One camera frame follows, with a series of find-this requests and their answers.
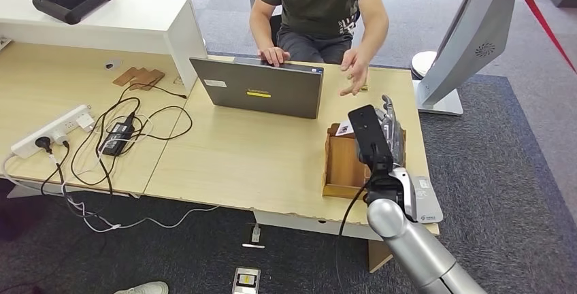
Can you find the person's right hand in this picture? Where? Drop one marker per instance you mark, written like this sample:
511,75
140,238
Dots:
274,55

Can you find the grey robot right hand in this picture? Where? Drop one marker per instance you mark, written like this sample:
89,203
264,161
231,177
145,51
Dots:
396,143

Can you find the person's left hand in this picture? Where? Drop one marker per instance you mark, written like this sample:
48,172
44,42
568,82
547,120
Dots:
356,69

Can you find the white ID card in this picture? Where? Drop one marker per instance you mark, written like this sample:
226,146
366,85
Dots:
345,128

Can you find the person's left forearm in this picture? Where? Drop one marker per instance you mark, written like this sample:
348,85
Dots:
374,26

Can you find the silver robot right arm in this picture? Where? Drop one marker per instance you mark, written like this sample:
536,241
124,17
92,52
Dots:
414,247

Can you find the person's right forearm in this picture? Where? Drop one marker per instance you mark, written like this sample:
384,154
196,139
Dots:
260,26

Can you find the white card reader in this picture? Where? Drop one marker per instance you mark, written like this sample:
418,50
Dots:
428,201

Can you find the small yellow brown item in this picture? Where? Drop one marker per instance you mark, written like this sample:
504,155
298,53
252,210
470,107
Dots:
364,88

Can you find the dark grey laptop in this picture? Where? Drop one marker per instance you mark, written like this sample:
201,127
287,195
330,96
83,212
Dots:
261,87

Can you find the wooden desk organizer box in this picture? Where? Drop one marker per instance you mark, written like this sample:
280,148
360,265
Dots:
342,165

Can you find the white round base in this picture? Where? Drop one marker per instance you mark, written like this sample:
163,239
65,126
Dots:
423,64

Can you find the wooden desk leg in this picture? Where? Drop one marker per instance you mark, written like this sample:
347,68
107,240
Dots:
377,256

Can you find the silver kiosk stand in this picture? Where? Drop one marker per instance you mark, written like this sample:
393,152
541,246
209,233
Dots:
473,35

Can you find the brown cardboard piece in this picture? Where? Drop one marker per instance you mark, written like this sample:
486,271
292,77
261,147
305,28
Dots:
149,80
124,77

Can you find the white desk shelf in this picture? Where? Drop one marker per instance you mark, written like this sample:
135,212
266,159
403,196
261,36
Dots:
135,21

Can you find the small grey round cap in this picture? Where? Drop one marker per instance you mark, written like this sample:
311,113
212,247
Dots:
111,64

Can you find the black power adapter brick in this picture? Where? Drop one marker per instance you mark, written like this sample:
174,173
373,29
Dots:
116,138

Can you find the red barrier ribbon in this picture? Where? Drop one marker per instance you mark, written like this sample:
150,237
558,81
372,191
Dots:
541,19

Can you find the silver device with yellow label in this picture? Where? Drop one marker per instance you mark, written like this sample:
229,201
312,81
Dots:
246,280

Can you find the white power strip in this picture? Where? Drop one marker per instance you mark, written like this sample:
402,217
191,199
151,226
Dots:
49,132

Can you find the white shoe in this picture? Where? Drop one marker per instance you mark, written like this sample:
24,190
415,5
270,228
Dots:
144,289

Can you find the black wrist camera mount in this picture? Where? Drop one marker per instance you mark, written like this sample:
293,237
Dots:
368,134

